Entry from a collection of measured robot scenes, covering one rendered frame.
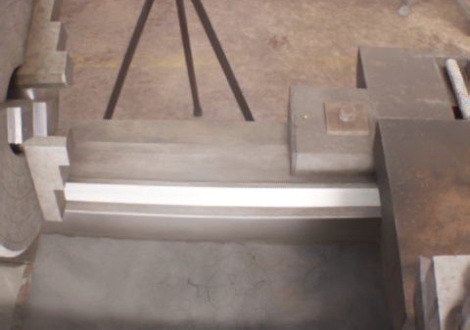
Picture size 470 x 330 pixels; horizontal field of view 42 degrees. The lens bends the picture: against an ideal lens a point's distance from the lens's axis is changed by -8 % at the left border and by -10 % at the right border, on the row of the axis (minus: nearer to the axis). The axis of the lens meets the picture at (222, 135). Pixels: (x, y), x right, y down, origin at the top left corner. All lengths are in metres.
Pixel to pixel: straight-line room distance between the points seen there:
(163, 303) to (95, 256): 0.12
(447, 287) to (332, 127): 0.48
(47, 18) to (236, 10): 2.13
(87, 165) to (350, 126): 0.34
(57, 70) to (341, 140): 0.40
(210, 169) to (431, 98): 0.32
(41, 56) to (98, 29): 2.08
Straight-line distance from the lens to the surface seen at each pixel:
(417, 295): 0.44
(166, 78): 2.33
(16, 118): 0.48
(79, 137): 0.91
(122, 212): 0.80
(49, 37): 0.57
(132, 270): 0.87
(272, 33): 2.54
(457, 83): 0.96
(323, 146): 0.81
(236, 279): 0.86
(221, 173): 0.83
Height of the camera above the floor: 1.44
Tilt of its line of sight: 43 degrees down
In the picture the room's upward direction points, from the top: 2 degrees counter-clockwise
